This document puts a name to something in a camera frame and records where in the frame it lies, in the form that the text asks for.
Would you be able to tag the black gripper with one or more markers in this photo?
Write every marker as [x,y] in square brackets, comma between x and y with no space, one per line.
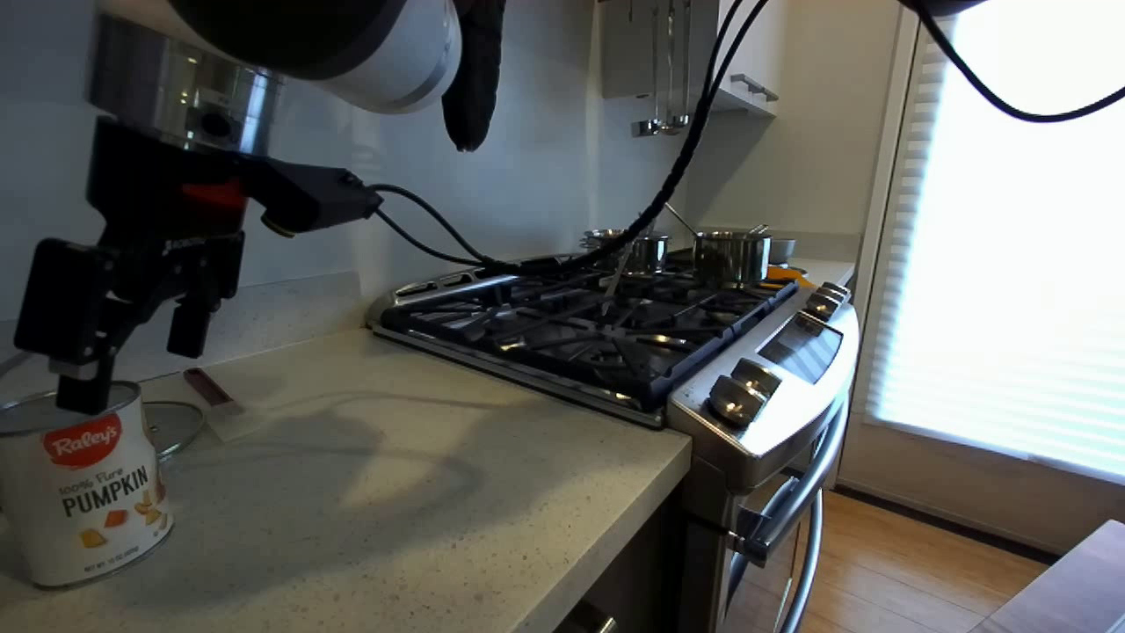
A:
[164,198]

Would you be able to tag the white canned pumpkin tin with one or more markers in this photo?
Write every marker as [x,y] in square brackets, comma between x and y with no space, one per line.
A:
[90,493]

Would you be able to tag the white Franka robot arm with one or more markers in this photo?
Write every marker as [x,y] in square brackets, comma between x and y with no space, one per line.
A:
[352,47]

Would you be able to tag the round glass lid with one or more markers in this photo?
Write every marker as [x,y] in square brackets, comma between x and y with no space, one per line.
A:
[176,427]

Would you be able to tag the black oven mitt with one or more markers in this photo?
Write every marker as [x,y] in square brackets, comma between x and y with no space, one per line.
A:
[477,73]

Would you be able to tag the black cast iron stove grate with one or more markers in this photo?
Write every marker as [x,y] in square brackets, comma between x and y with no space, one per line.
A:
[586,328]

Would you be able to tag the steel pot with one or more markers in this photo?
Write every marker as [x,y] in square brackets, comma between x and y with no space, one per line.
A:
[635,252]

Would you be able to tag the grey range hood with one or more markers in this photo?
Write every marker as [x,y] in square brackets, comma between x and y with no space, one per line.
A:
[635,47]

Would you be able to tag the dark lower drawer cabinet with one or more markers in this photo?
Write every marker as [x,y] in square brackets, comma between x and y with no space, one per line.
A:
[636,563]

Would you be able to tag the silver stove knob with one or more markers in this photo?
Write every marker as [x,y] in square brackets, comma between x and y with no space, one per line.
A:
[826,299]
[816,311]
[838,290]
[757,382]
[728,406]

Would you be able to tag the stainless steel gas range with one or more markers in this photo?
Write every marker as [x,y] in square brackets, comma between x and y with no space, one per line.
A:
[749,444]

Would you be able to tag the black oven control panel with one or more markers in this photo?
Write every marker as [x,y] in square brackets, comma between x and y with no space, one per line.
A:
[802,348]

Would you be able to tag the white upper cabinet double door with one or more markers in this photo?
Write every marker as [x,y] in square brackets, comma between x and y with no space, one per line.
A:
[757,47]

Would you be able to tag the white window blinds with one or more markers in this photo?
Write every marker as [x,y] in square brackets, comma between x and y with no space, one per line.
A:
[1007,259]

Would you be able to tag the wooden table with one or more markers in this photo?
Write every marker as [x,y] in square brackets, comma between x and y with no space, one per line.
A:
[1066,585]

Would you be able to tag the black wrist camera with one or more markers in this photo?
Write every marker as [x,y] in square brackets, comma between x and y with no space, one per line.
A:
[316,198]

